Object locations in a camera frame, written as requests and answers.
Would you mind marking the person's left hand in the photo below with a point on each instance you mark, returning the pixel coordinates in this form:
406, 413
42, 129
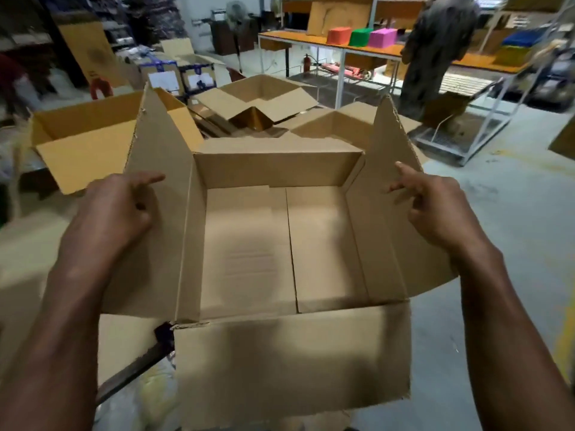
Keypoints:
103, 219

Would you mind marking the person's right hand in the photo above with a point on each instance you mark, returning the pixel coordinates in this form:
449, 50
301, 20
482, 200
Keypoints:
449, 219

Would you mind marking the large yellow cardboard box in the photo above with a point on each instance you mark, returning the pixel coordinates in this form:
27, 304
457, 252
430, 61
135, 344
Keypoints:
85, 152

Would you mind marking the blue logo yellow cardboard box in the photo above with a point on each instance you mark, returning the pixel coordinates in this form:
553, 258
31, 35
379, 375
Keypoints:
292, 363

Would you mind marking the person's left forearm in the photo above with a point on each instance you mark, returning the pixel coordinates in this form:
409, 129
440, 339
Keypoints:
49, 354

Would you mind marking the person's right forearm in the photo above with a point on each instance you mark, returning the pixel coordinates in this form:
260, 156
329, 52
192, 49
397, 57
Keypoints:
516, 354

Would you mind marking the stack of flattened cardboard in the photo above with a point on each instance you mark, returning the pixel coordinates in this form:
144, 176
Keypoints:
157, 17

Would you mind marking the leaning brown cardboard sheet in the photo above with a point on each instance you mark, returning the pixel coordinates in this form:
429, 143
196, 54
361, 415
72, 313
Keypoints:
337, 15

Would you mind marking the dark blue sticker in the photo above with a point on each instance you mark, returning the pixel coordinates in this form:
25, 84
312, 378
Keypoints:
164, 336

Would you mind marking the pile of blue taped parcels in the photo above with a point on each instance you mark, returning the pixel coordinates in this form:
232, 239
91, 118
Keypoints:
166, 78

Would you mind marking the upright brown box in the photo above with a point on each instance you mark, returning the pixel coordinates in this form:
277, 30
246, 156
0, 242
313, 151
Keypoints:
92, 53

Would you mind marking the yellow cube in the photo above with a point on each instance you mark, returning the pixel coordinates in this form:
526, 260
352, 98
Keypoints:
514, 56

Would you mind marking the magenta cube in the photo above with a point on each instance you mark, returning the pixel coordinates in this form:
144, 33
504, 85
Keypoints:
382, 38

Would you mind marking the blue cube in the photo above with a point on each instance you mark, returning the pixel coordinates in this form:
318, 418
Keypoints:
525, 38

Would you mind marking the green cube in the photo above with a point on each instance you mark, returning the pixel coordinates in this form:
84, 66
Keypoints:
360, 37

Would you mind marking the red fire extinguisher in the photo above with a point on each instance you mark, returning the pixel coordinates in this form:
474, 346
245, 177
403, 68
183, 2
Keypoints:
307, 65

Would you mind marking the red cube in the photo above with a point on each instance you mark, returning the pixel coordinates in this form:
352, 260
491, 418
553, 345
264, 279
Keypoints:
338, 35

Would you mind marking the orange top metal shelf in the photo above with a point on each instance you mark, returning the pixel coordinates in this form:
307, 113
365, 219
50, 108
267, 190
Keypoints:
296, 39

